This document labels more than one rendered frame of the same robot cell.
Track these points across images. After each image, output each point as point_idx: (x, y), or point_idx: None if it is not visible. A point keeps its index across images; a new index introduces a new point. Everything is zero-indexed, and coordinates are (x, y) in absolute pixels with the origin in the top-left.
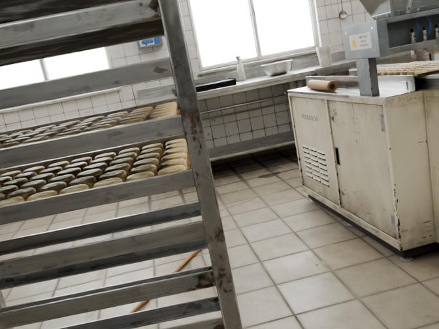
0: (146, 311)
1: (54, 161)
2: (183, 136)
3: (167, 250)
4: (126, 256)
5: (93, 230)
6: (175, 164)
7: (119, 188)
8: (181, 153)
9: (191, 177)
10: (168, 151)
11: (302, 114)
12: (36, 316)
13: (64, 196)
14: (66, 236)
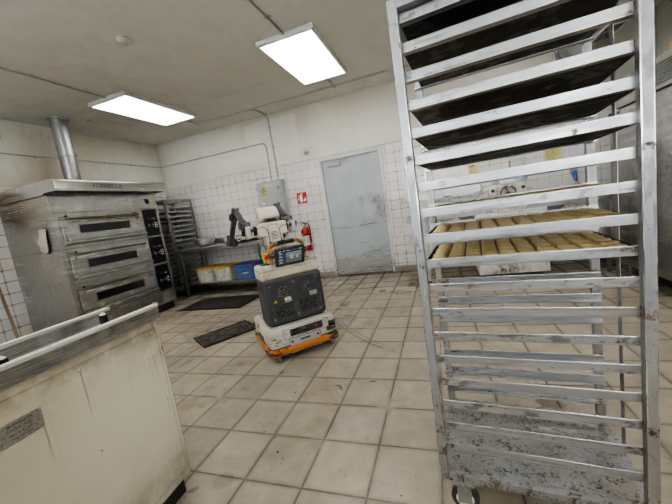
0: (502, 382)
1: (539, 253)
2: (432, 260)
3: (470, 338)
4: (504, 338)
5: (525, 313)
6: (443, 245)
7: (466, 241)
8: (438, 249)
9: (439, 244)
10: (445, 250)
11: None
12: (515, 279)
13: (487, 238)
14: (551, 313)
